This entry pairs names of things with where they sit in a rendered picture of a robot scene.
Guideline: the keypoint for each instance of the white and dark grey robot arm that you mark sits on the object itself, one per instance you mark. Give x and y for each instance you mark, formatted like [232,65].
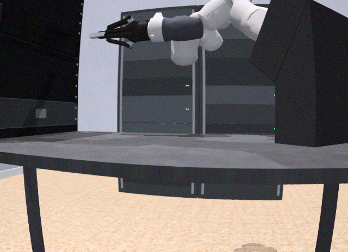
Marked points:
[183,31]

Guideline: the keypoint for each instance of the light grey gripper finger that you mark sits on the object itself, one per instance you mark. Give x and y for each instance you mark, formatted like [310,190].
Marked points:
[112,28]
[109,37]

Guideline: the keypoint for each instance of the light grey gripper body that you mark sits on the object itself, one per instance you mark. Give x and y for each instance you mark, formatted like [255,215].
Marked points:
[141,34]

